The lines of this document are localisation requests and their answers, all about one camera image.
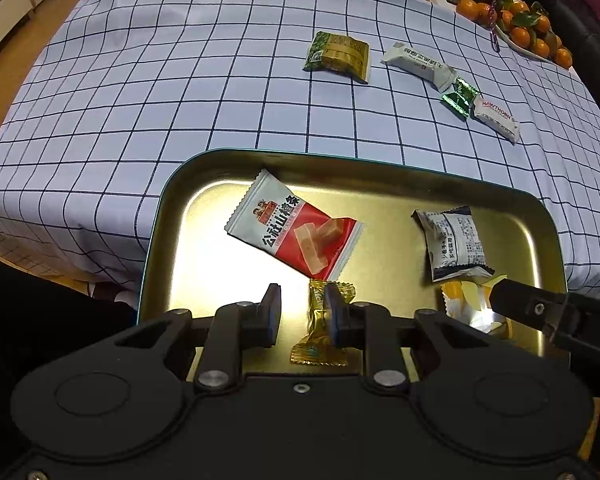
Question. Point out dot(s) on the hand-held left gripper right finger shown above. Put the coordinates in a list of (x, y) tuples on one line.
[(331, 317)]

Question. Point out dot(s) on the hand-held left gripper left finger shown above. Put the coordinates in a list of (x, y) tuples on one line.
[(275, 317)]

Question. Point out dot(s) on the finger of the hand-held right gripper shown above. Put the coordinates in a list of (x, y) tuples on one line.
[(520, 302)]

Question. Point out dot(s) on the gold foil snack packet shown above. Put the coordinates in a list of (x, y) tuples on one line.
[(315, 342)]

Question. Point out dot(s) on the yellow snack packet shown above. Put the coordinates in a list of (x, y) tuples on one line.
[(460, 300)]

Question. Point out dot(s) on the grey and white snack packet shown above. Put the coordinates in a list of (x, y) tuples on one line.
[(455, 245)]

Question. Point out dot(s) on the red and white snack packet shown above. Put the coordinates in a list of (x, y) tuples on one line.
[(280, 215)]

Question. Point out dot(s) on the gold metal tin tray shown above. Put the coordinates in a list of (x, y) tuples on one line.
[(380, 195)]

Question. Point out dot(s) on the olive and beige snack packet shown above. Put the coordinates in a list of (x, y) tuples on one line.
[(337, 55)]

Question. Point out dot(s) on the white packet with red label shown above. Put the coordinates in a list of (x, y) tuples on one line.
[(495, 117)]

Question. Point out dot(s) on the small green foil packet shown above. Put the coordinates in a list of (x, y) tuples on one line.
[(460, 97)]

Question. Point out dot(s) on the white checked tablecloth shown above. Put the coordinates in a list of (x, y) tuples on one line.
[(180, 85)]

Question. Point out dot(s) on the white fruit plate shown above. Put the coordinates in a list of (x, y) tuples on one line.
[(517, 49)]

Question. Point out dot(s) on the long white snack packet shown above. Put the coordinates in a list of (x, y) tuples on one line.
[(420, 62)]

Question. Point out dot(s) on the pile of oranges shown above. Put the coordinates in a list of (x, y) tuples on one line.
[(520, 37)]

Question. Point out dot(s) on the dark sofa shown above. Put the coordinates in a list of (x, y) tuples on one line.
[(585, 45)]

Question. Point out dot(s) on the white cabinet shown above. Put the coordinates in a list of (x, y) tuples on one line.
[(5, 5)]

